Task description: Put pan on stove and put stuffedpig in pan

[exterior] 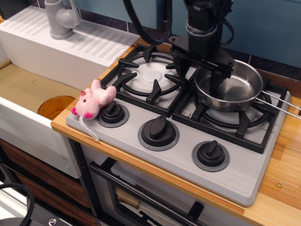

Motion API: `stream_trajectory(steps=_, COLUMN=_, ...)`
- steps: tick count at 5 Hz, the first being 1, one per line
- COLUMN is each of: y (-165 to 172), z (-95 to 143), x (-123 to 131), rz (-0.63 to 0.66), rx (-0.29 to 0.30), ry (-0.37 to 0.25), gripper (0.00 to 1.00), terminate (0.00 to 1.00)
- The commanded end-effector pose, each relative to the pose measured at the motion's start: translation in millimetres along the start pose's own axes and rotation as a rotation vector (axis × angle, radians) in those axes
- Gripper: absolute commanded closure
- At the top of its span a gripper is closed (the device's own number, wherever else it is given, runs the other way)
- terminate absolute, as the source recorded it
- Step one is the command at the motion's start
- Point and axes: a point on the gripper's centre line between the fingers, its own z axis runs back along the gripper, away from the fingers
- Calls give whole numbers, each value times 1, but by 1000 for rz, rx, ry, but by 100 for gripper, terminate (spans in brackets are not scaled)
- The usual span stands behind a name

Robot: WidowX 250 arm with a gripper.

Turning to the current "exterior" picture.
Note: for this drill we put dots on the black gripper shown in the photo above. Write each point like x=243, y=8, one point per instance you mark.
x=205, y=52

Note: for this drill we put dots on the stainless steel pan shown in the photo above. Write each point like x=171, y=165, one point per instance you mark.
x=234, y=94

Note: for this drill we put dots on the pink stuffed pig toy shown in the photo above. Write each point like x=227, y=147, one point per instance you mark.
x=91, y=101

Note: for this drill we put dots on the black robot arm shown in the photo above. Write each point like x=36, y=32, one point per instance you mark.
x=206, y=19

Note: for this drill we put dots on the black middle stove knob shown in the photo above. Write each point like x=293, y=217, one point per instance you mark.
x=158, y=134

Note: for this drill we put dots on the black stove knob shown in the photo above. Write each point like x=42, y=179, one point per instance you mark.
x=158, y=134
x=211, y=156
x=113, y=115

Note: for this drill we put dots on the black right stove knob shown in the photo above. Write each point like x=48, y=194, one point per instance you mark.
x=211, y=156

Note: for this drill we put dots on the grey toy stove top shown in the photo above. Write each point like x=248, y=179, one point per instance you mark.
x=239, y=181

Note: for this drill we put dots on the black left stove knob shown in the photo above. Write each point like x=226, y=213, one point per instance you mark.
x=113, y=115

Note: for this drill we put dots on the black left burner grate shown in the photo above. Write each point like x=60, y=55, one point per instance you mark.
x=147, y=78

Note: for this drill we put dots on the black burner grate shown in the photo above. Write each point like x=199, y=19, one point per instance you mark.
x=255, y=129
x=147, y=78

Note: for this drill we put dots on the black right burner grate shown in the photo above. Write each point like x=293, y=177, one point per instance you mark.
x=255, y=129

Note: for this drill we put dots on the grey toy faucet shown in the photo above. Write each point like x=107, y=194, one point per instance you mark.
x=61, y=20

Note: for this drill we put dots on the white toy sink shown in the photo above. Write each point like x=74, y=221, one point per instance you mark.
x=35, y=67

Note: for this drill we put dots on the wooden drawer fronts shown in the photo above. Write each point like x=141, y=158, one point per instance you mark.
x=51, y=187

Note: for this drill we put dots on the oven door with handle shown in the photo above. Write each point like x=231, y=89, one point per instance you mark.
x=104, y=170

